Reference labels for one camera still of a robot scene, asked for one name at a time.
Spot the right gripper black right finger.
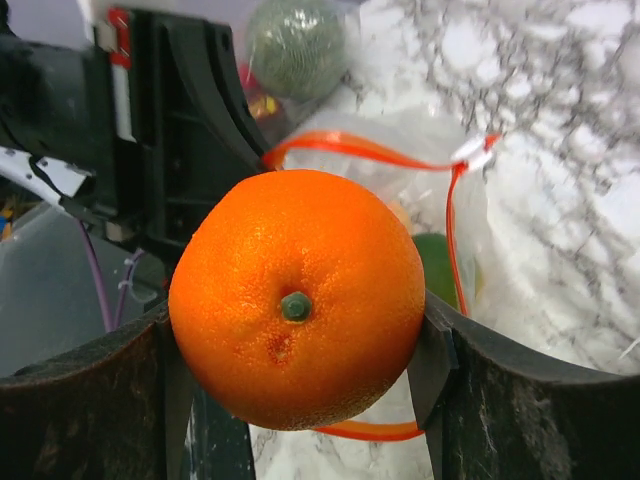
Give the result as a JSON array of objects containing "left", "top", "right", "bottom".
[{"left": 408, "top": 294, "right": 640, "bottom": 479}]

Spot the green melon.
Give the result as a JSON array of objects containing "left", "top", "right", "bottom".
[{"left": 245, "top": 1, "right": 348, "bottom": 103}]

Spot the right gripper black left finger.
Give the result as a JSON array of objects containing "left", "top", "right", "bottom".
[{"left": 1, "top": 304, "right": 195, "bottom": 479}]

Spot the orange fruit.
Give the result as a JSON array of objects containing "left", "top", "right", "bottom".
[{"left": 169, "top": 170, "right": 425, "bottom": 430}]

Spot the peach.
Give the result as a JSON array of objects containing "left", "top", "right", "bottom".
[{"left": 387, "top": 200, "right": 413, "bottom": 234}]

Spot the clear zip bag orange zipper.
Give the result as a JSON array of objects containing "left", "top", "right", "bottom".
[{"left": 238, "top": 1, "right": 360, "bottom": 142}]

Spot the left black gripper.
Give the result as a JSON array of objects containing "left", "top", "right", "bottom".
[{"left": 1, "top": 7, "right": 268, "bottom": 250}]

